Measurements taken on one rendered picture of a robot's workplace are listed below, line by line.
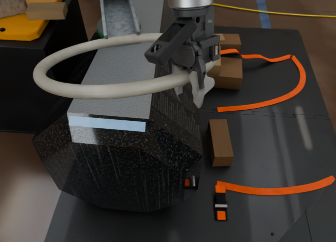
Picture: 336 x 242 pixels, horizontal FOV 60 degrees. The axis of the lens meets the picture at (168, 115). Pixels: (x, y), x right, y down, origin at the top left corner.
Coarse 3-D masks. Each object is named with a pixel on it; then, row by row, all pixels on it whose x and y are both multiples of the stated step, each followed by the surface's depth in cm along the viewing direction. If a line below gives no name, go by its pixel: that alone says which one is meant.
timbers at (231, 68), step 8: (232, 40) 259; (224, 48) 258; (232, 48) 258; (224, 64) 235; (232, 64) 235; (240, 64) 235; (224, 72) 229; (232, 72) 229; (240, 72) 229; (216, 80) 229; (224, 80) 228; (232, 80) 227; (240, 80) 226; (224, 88) 235; (232, 88) 234
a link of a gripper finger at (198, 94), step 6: (192, 72) 61; (192, 78) 62; (204, 78) 63; (210, 78) 65; (192, 84) 63; (204, 84) 64; (210, 84) 65; (192, 90) 63; (198, 90) 62; (204, 90) 63; (198, 96) 63; (198, 102) 64
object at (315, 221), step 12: (324, 192) 112; (312, 204) 122; (324, 204) 111; (312, 216) 121; (324, 216) 111; (300, 228) 132; (312, 228) 120; (324, 228) 110; (288, 240) 145; (300, 240) 131; (312, 240) 119; (324, 240) 110
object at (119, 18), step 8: (104, 0) 121; (112, 0) 121; (120, 0) 121; (128, 0) 114; (104, 8) 117; (112, 8) 117; (120, 8) 117; (128, 8) 117; (104, 16) 104; (112, 16) 113; (120, 16) 113; (128, 16) 113; (104, 24) 101; (112, 24) 109; (120, 24) 109; (128, 24) 109; (136, 24) 101; (104, 32) 98; (112, 32) 105; (120, 32) 105; (128, 32) 105; (136, 32) 99
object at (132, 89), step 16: (80, 48) 93; (96, 48) 97; (48, 64) 80; (208, 64) 68; (48, 80) 64; (144, 80) 60; (160, 80) 60; (176, 80) 61; (64, 96) 62; (80, 96) 60; (96, 96) 59; (112, 96) 59; (128, 96) 59
